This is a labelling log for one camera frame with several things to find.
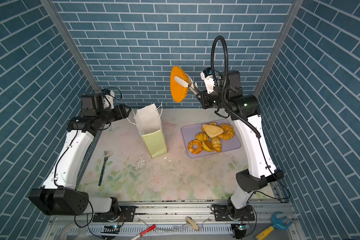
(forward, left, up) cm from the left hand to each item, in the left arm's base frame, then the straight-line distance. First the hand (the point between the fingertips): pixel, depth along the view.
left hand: (127, 108), depth 74 cm
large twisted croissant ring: (+7, -61, -30) cm, 68 cm away
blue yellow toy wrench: (-47, -74, -30) cm, 93 cm away
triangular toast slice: (+5, -48, -27) cm, 55 cm away
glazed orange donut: (-3, -36, -33) cm, 49 cm away
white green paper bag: (+9, -6, -28) cm, 30 cm away
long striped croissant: (-3, -50, -29) cm, 58 cm away
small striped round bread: (+2, -41, -28) cm, 50 cm away
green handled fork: (-9, +21, -33) cm, 40 cm away
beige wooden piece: (-45, -31, -32) cm, 63 cm away
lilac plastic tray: (+13, -34, -32) cm, 49 cm away
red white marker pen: (-49, -9, -33) cm, 60 cm away
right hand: (-2, -35, +12) cm, 37 cm away
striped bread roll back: (+15, -52, -30) cm, 61 cm away
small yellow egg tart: (-6, -44, -28) cm, 52 cm away
